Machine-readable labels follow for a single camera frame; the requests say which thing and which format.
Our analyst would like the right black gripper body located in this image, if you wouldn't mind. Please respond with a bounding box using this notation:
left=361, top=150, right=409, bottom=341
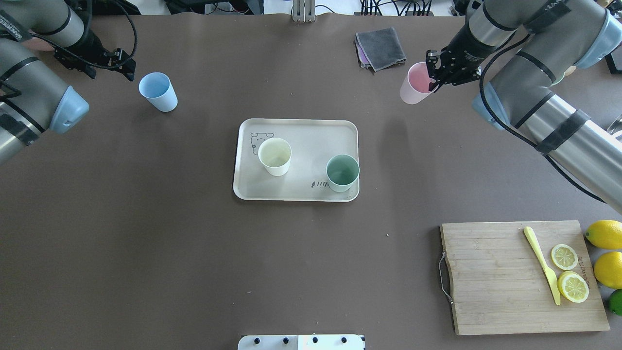
left=426, top=24, right=501, bottom=86

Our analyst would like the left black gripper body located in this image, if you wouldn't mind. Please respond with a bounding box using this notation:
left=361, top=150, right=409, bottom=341
left=54, top=29, right=136, bottom=81

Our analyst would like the pink plastic cup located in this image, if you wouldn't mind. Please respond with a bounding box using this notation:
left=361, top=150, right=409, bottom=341
left=399, top=62, right=434, bottom=105

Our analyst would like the blue plastic cup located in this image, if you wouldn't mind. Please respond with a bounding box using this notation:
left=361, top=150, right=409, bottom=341
left=138, top=72, right=178, bottom=112

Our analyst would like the green plastic cup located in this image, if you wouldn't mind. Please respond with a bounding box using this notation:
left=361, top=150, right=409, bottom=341
left=325, top=154, right=360, bottom=193

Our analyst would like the cream white plastic cup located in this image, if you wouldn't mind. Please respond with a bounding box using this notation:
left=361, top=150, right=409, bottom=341
left=258, top=138, right=293, bottom=176

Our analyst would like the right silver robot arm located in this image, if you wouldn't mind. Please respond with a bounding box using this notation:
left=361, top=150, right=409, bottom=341
left=426, top=0, right=622, bottom=212

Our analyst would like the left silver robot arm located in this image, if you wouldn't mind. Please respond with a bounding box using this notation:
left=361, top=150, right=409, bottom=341
left=0, top=0, right=136, bottom=163

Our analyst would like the cream rabbit serving tray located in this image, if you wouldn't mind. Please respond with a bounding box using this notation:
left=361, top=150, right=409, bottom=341
left=233, top=118, right=360, bottom=202

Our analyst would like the grey folded cloth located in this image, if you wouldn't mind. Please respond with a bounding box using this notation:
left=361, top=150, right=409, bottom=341
left=355, top=27, right=407, bottom=72

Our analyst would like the purple folded cloth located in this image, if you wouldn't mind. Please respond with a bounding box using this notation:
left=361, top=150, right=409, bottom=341
left=355, top=41, right=371, bottom=69

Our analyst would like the wooden cutting board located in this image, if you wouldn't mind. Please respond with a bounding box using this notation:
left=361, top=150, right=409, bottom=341
left=440, top=221, right=609, bottom=336

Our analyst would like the lemon slice upper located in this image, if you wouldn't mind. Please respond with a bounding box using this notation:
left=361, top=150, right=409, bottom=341
left=551, top=244, right=578, bottom=271

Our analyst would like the lemon slice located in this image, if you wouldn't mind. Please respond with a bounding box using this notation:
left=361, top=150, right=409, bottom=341
left=551, top=244, right=578, bottom=271
left=557, top=271, right=589, bottom=303

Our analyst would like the whole yellow lemon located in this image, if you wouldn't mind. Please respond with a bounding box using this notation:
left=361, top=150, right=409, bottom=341
left=585, top=220, right=622, bottom=250
left=594, top=252, right=622, bottom=290

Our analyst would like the yellow plastic knife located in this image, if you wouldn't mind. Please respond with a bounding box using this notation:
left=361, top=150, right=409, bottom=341
left=523, top=226, right=561, bottom=306

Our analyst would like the lemon slice lower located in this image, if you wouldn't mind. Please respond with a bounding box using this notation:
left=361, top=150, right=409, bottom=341
left=557, top=271, right=589, bottom=303

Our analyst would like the green lime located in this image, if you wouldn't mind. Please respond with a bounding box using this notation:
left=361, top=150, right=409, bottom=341
left=608, top=289, right=622, bottom=316

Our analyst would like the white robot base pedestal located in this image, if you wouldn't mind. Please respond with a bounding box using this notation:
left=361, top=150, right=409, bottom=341
left=237, top=334, right=366, bottom=350

